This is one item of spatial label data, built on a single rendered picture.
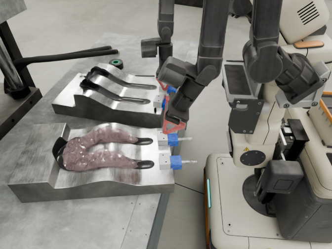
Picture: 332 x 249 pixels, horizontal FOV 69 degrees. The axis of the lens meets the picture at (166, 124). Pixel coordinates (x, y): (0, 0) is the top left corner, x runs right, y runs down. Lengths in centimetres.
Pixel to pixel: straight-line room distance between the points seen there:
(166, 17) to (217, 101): 168
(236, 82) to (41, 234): 80
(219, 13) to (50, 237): 75
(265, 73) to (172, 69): 22
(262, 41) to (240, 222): 103
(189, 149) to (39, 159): 137
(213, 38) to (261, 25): 10
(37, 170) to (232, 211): 101
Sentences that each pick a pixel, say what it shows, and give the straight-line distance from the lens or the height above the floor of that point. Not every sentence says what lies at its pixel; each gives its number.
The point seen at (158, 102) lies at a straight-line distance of 100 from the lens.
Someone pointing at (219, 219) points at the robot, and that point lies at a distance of 142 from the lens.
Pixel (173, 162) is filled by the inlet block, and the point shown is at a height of 87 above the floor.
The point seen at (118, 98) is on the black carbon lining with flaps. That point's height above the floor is 88.
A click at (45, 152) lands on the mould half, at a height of 91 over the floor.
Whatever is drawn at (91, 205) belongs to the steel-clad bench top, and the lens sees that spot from 87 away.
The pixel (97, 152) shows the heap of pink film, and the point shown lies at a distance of 84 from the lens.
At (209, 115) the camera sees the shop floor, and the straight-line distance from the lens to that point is 236.
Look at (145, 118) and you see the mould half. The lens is 102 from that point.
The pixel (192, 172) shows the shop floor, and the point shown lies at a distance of 189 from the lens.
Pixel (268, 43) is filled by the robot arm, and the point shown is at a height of 130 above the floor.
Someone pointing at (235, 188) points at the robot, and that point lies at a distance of 153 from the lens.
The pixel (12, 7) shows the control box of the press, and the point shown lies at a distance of 159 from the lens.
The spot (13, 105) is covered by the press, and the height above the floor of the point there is 79.
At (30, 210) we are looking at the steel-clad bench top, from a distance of 93.
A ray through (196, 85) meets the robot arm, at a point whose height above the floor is 117.
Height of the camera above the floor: 154
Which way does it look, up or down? 44 degrees down
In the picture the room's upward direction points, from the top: straight up
